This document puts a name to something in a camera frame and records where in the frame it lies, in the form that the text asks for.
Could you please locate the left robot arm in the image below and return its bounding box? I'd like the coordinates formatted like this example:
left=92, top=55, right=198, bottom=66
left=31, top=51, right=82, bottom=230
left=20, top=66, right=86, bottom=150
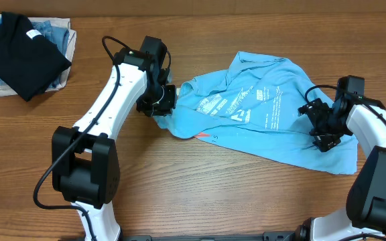
left=49, top=36, right=176, bottom=240

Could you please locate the folded black shirt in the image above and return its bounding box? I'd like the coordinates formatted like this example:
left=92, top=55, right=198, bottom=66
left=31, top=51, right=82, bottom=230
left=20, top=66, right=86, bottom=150
left=0, top=12, right=71, bottom=101

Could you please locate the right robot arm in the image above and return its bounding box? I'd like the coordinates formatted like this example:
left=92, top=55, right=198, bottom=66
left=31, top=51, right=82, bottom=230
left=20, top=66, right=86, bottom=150
left=287, top=75, right=386, bottom=240

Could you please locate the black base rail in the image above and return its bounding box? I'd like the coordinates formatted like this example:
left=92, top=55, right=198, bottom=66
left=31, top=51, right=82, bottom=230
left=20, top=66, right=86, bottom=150
left=119, top=228, right=310, bottom=241

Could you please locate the light blue t-shirt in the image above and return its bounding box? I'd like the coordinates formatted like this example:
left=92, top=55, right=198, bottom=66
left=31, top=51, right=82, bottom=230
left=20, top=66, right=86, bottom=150
left=154, top=52, right=358, bottom=175

